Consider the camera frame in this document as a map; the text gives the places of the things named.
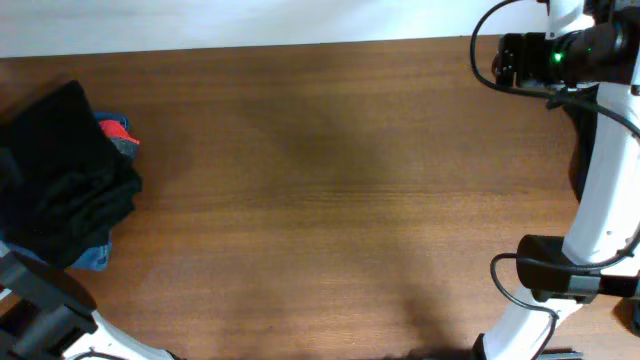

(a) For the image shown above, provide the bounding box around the blue jeans stack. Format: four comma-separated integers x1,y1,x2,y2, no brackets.
0,112,132,272

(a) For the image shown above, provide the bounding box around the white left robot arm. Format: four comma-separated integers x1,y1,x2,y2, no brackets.
1,246,178,360

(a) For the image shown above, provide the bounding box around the black red trimmed garment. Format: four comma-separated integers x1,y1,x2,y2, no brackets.
98,119,140,159

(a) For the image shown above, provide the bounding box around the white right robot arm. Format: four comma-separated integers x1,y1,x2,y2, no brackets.
471,1,639,359

